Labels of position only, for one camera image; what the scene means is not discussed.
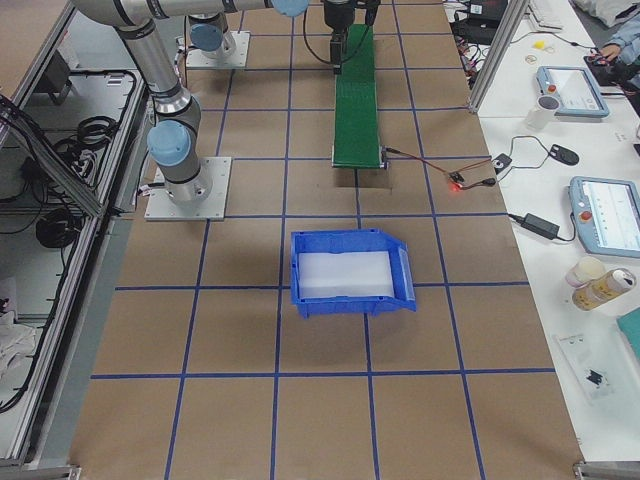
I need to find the teach pendant near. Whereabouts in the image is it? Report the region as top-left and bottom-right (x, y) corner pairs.
(568, 176), (639, 258)

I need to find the drink can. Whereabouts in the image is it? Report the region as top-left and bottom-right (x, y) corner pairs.
(572, 268), (636, 311)

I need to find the white mug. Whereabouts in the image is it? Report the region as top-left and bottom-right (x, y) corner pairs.
(525, 95), (560, 131)

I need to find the red black wire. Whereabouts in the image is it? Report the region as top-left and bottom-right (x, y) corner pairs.
(382, 146), (497, 192)

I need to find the clear plastic bag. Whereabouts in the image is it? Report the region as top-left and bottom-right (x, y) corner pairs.
(553, 326), (639, 406)

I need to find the aluminium frame post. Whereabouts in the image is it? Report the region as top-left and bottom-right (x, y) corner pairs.
(468, 0), (529, 114)

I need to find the blue plastic bin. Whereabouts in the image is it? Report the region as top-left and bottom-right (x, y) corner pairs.
(290, 229), (417, 318)

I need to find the black power adapter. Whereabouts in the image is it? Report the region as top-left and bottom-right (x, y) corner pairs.
(520, 213), (559, 240)

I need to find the plastic cup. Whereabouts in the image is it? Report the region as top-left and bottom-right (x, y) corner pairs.
(565, 256), (606, 287)

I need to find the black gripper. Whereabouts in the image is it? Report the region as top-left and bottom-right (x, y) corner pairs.
(323, 0), (379, 75)

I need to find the green conveyor belt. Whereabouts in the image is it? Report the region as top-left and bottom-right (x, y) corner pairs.
(332, 24), (386, 169)

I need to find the small controller board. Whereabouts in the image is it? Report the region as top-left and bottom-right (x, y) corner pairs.
(448, 171), (465, 186)

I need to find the black computer mouse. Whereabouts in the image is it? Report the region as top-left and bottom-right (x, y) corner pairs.
(549, 144), (580, 166)

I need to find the teach pendant far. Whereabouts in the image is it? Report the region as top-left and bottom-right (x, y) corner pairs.
(536, 66), (610, 118)

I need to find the teach pendant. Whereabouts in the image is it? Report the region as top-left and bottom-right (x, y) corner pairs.
(568, 176), (639, 258)
(536, 66), (610, 118)

